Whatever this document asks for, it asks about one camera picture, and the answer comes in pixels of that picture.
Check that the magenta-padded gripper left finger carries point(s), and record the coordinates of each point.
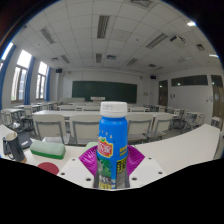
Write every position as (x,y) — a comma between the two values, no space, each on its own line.
(75,170)

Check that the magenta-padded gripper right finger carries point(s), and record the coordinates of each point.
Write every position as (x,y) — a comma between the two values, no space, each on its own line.
(146,170)

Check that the blue white-capped drink bottle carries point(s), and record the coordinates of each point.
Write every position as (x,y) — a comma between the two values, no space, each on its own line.
(112,143)

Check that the flat round red coaster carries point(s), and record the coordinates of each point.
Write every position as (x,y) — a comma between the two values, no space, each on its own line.
(49,167)

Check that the green rectangular sponge block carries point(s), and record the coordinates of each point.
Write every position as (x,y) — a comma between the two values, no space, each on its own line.
(47,149)

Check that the classroom chairs and desks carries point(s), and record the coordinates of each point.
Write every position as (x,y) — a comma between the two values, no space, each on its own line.
(83,128)

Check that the dark mug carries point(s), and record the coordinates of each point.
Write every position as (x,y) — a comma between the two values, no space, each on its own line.
(15,148)

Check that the dark wooden door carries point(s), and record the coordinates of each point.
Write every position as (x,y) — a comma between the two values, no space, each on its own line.
(163,93)

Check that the dark green blackboard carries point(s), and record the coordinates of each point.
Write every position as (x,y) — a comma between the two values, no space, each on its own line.
(104,91)

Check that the blue curtain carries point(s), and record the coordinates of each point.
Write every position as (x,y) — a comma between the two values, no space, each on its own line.
(28,81)
(7,80)
(47,85)

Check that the ceiling projector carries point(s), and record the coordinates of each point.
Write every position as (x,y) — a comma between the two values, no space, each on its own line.
(177,40)

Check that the ceiling light panels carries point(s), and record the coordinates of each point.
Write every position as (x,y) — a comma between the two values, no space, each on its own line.
(102,26)

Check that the black wall speaker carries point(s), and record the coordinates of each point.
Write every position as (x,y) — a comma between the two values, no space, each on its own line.
(59,70)
(153,77)

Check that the dark high wall window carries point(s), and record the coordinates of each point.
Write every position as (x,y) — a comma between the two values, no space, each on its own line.
(189,80)

